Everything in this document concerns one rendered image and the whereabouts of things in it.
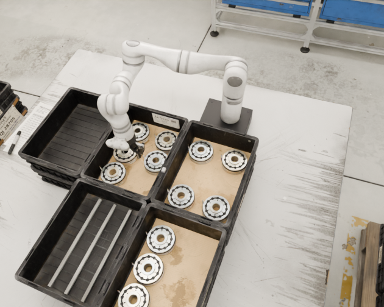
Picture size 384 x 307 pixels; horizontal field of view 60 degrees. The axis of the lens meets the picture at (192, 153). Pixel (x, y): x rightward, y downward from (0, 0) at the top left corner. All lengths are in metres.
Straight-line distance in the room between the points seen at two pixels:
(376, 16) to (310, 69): 0.59
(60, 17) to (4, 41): 0.58
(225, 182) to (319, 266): 0.47
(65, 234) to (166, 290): 0.44
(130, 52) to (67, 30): 2.37
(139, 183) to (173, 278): 0.40
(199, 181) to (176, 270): 0.36
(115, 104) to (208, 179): 0.48
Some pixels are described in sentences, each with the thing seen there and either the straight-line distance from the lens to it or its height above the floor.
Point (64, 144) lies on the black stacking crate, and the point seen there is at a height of 0.83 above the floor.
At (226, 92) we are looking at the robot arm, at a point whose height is 0.99.
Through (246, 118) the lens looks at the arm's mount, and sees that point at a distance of 1.61.
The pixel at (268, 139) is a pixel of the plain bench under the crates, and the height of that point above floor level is 0.70.
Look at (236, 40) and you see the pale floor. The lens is 3.25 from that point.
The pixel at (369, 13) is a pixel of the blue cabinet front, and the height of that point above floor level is 0.42.
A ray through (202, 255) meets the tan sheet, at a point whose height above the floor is 0.83.
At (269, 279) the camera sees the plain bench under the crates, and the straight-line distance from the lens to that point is 1.36.
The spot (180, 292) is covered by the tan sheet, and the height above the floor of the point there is 0.83.
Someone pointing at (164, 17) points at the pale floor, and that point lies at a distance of 3.58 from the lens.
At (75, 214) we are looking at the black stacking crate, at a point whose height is 0.83.
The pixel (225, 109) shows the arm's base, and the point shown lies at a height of 0.87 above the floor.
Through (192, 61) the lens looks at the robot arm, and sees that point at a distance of 1.35.
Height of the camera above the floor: 2.02
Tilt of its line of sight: 57 degrees down
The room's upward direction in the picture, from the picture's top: 7 degrees counter-clockwise
